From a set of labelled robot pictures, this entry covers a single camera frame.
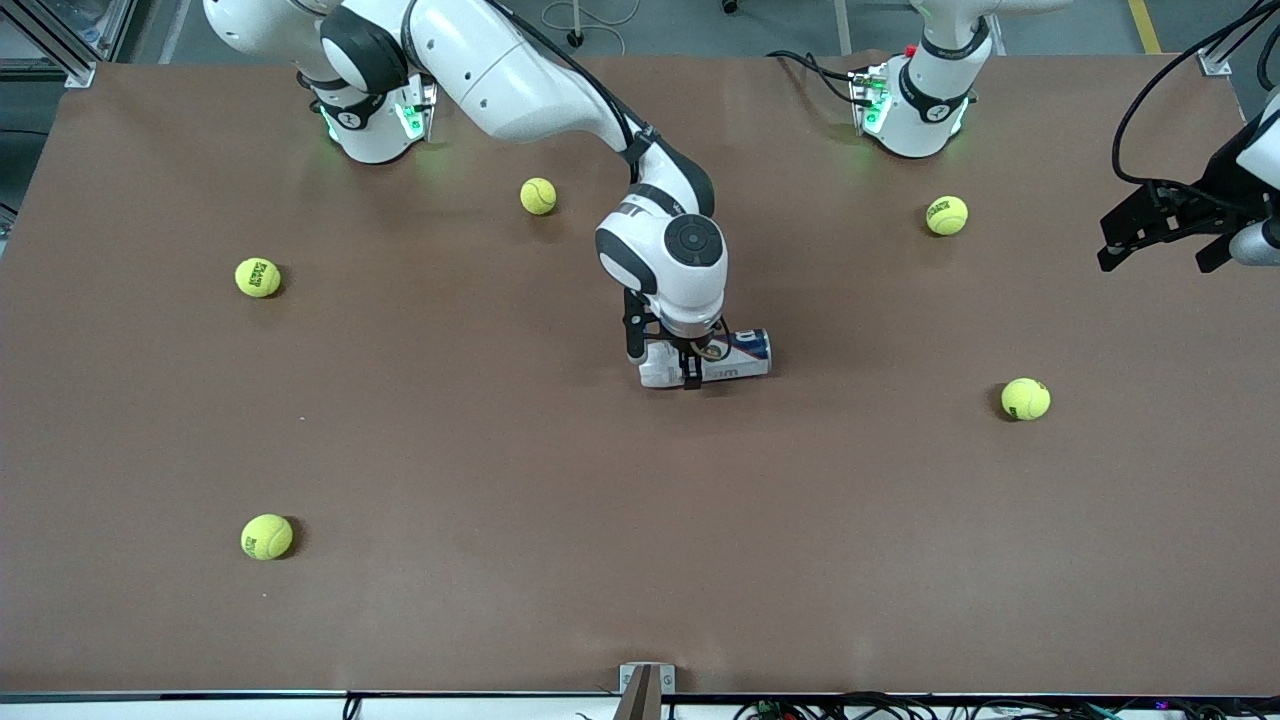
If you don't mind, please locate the white blue tennis ball can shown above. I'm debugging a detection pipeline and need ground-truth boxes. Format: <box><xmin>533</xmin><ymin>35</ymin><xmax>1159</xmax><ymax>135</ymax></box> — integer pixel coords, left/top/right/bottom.
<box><xmin>640</xmin><ymin>328</ymin><xmax>773</xmax><ymax>389</ymax></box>

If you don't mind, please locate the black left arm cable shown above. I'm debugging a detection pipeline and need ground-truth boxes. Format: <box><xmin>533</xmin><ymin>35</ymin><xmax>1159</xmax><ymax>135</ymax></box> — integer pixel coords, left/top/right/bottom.
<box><xmin>1112</xmin><ymin>0</ymin><xmax>1280</xmax><ymax>191</ymax></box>

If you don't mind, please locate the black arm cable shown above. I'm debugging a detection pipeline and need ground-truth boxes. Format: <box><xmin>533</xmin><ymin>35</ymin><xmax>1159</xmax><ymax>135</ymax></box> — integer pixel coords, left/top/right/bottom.
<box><xmin>1112</xmin><ymin>0</ymin><xmax>1280</xmax><ymax>191</ymax></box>
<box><xmin>490</xmin><ymin>0</ymin><xmax>661</xmax><ymax>156</ymax></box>

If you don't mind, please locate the aluminium frame post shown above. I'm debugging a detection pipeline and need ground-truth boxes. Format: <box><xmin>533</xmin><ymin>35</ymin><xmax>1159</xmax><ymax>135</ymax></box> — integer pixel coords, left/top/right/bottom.
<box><xmin>1198</xmin><ymin>0</ymin><xmax>1280</xmax><ymax>77</ymax></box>

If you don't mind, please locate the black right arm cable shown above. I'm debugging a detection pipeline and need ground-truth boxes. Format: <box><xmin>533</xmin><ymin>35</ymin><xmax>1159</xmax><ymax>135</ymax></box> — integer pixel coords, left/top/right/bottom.
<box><xmin>490</xmin><ymin>0</ymin><xmax>661</xmax><ymax>156</ymax></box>

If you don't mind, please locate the white floor cable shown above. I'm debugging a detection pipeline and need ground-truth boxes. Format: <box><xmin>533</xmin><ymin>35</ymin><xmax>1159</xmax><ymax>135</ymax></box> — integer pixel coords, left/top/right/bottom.
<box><xmin>540</xmin><ymin>0</ymin><xmax>641</xmax><ymax>31</ymax></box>

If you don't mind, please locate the grey metal camera bracket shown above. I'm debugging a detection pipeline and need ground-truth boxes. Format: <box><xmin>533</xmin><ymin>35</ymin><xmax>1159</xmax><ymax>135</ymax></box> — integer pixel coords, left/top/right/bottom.
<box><xmin>618</xmin><ymin>662</ymin><xmax>676</xmax><ymax>720</ymax></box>

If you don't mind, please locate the black cable bundle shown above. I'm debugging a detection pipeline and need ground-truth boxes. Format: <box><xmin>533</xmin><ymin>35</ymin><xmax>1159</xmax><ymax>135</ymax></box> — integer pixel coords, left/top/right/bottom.
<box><xmin>735</xmin><ymin>692</ymin><xmax>1280</xmax><ymax>720</ymax></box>

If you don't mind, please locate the aluminium extrusion frame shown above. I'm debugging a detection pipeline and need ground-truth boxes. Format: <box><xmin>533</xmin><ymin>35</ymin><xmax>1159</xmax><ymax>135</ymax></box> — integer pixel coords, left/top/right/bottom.
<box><xmin>0</xmin><ymin>0</ymin><xmax>151</xmax><ymax>89</ymax></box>

